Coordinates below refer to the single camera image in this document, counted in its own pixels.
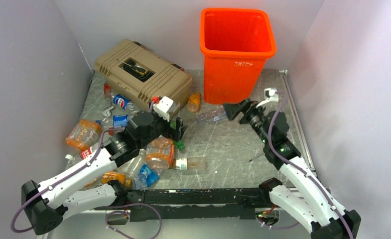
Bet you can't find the screwdriver in toolbox lid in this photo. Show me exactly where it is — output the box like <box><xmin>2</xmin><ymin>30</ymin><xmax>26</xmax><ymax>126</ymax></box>
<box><xmin>123</xmin><ymin>59</ymin><xmax>154</xmax><ymax>82</ymax></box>

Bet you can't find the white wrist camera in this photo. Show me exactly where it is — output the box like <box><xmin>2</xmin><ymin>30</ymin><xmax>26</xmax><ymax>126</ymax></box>
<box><xmin>256</xmin><ymin>88</ymin><xmax>279</xmax><ymax>108</ymax></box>
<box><xmin>149</xmin><ymin>96</ymin><xmax>176</xmax><ymax>121</ymax></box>

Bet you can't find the small orange juice bottle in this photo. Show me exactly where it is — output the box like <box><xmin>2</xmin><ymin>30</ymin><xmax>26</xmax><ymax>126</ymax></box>
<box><xmin>186</xmin><ymin>92</ymin><xmax>201</xmax><ymax>113</ymax></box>

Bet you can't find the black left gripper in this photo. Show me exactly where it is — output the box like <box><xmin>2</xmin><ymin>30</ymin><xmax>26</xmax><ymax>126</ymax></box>
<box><xmin>137</xmin><ymin>102</ymin><xmax>188</xmax><ymax>149</ymax></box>

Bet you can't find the large orange bottle left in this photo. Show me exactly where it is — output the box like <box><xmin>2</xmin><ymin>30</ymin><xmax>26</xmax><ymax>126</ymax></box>
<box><xmin>66</xmin><ymin>119</ymin><xmax>102</xmax><ymax>151</ymax></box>

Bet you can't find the green plastic bottle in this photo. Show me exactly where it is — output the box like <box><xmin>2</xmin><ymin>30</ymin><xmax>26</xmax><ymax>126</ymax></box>
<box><xmin>174</xmin><ymin>141</ymin><xmax>186</xmax><ymax>151</ymax></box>

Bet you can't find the tan plastic toolbox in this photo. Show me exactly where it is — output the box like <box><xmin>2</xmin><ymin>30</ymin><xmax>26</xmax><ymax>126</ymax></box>
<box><xmin>94</xmin><ymin>39</ymin><xmax>193</xmax><ymax>111</ymax></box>

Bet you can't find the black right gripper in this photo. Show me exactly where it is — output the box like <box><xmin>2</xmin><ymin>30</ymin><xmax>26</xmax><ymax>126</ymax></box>
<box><xmin>223</xmin><ymin>98</ymin><xmax>271</xmax><ymax>145</ymax></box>

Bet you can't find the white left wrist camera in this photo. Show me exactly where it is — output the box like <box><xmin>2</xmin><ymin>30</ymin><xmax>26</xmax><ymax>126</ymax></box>
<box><xmin>149</xmin><ymin>96</ymin><xmax>176</xmax><ymax>121</ymax></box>

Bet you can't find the red label clear bottle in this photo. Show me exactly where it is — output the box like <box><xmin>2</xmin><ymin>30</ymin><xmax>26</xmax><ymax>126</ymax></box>
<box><xmin>65</xmin><ymin>143</ymin><xmax>99</xmax><ymax>164</ymax></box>

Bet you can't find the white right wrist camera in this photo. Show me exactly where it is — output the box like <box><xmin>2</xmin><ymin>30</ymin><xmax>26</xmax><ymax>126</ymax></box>
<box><xmin>256</xmin><ymin>88</ymin><xmax>279</xmax><ymax>108</ymax></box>

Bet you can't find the large orange bottle centre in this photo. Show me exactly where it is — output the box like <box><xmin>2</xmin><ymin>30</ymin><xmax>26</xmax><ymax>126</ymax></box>
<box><xmin>146</xmin><ymin>137</ymin><xmax>174</xmax><ymax>171</ymax></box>

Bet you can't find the orange bottle near base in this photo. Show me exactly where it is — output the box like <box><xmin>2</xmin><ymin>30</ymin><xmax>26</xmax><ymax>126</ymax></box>
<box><xmin>101</xmin><ymin>171</ymin><xmax>132</xmax><ymax>189</ymax></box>

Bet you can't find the pepsi bottle blue label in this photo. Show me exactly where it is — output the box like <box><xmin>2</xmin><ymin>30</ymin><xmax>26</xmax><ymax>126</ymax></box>
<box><xmin>96</xmin><ymin>115</ymin><xmax>129</xmax><ymax>128</ymax></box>

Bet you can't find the small clear water bottle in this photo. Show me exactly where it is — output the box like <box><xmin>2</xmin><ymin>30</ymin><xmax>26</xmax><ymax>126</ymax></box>
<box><xmin>196</xmin><ymin>107</ymin><xmax>227</xmax><ymax>125</ymax></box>

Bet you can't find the pepsi bottle near toolbox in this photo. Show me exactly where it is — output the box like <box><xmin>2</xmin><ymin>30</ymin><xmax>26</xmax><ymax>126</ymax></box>
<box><xmin>104</xmin><ymin>88</ymin><xmax>140</xmax><ymax>115</ymax></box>

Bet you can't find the clear tea bottle white label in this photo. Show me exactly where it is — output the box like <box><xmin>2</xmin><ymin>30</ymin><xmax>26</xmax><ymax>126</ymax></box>
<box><xmin>171</xmin><ymin>157</ymin><xmax>206</xmax><ymax>170</ymax></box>

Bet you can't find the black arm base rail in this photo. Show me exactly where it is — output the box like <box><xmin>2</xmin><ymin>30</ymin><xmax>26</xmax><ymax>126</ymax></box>
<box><xmin>122</xmin><ymin>188</ymin><xmax>273</xmax><ymax>222</ymax></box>

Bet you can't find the orange plastic bin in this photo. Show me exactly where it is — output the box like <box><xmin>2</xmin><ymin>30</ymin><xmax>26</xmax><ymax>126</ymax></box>
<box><xmin>200</xmin><ymin>8</ymin><xmax>277</xmax><ymax>105</ymax></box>

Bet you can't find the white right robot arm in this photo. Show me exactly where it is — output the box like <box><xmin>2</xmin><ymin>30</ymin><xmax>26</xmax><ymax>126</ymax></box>
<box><xmin>223</xmin><ymin>99</ymin><xmax>361</xmax><ymax>239</ymax></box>

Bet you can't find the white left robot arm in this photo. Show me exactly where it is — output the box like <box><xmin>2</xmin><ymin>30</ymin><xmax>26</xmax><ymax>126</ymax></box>
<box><xmin>10</xmin><ymin>111</ymin><xmax>187</xmax><ymax>235</ymax></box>

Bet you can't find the crushed blue label water bottle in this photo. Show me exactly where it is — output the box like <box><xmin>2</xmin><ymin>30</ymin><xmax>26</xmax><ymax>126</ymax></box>
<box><xmin>132</xmin><ymin>164</ymin><xmax>159</xmax><ymax>190</ymax></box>

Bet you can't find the large orange bottle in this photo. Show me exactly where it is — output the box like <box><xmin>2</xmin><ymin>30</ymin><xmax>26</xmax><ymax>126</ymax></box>
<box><xmin>146</xmin><ymin>137</ymin><xmax>174</xmax><ymax>171</ymax></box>
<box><xmin>66</xmin><ymin>119</ymin><xmax>102</xmax><ymax>151</ymax></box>

